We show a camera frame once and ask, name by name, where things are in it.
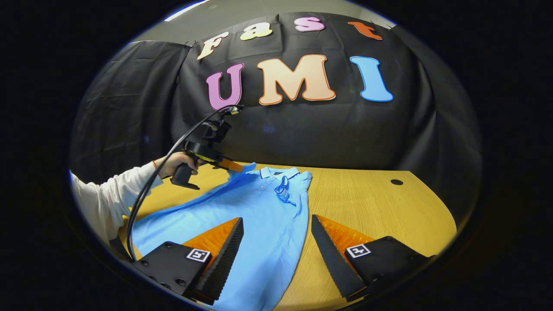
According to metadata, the light blue polo T-shirt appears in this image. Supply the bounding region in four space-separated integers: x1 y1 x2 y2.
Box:
131 162 312 311

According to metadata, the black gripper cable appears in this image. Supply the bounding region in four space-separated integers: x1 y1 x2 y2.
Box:
126 106 236 262

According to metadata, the black backdrop cloth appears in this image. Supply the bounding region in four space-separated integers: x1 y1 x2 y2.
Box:
69 12 482 186

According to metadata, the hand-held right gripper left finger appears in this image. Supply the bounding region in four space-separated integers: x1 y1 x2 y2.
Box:
132 217 244 305

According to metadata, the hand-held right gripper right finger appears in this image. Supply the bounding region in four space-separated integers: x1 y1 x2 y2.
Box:
311 215 437 302

